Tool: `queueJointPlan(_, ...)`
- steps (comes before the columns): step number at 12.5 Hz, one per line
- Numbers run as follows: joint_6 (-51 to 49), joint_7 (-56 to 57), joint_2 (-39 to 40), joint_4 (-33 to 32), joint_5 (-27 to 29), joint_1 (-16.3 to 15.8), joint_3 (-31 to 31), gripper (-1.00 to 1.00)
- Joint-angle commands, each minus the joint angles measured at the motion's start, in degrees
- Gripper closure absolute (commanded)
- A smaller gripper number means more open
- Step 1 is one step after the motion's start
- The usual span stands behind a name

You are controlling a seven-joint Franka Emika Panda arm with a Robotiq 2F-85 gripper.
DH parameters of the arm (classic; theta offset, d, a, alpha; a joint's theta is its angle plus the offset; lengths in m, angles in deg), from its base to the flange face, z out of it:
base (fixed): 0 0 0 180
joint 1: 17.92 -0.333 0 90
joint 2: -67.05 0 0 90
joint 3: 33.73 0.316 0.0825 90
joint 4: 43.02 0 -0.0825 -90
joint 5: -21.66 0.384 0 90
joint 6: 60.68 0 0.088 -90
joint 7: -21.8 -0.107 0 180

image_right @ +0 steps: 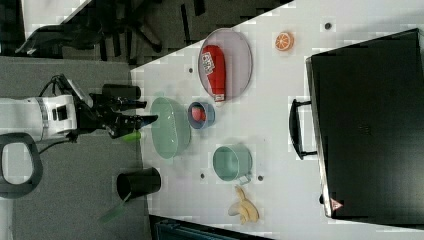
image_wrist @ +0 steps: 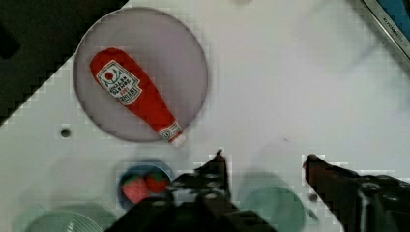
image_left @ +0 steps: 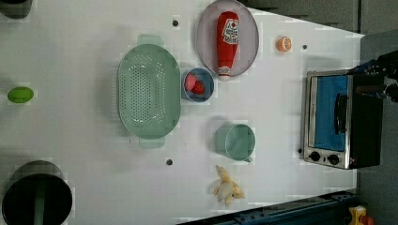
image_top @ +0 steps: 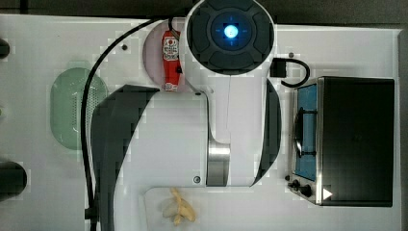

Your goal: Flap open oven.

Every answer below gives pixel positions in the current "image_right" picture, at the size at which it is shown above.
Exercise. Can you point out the small blue bowl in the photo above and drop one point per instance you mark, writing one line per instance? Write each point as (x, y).
(210, 115)

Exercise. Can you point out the large green bowl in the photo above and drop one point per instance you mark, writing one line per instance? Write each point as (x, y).
(171, 132)

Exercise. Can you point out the orange slice toy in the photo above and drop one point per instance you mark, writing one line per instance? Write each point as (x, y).
(284, 41)

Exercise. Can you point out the black cylinder on floor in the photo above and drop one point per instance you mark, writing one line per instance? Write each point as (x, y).
(123, 91)

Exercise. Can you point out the black bucket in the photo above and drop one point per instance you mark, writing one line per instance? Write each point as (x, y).
(138, 183)

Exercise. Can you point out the dark blue crate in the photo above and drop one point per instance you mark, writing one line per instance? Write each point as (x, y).
(163, 228)

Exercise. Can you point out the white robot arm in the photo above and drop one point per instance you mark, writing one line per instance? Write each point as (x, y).
(67, 117)

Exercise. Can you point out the red ketchup bottle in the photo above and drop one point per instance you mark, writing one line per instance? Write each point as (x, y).
(213, 63)

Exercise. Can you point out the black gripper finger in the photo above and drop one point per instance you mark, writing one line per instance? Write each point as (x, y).
(131, 104)
(142, 121)

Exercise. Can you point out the green marker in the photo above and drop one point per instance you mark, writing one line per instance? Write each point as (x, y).
(134, 136)

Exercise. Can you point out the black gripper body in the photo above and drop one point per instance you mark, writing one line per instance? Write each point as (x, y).
(103, 115)

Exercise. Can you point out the red strawberry toy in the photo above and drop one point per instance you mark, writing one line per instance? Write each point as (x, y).
(198, 114)

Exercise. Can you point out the green stick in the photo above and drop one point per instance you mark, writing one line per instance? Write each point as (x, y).
(114, 212)

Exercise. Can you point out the grey round plate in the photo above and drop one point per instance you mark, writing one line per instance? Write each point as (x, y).
(238, 61)

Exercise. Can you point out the black office chair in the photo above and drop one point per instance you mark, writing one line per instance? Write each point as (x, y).
(97, 21)

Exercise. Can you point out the green mug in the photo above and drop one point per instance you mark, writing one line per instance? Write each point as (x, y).
(233, 163)

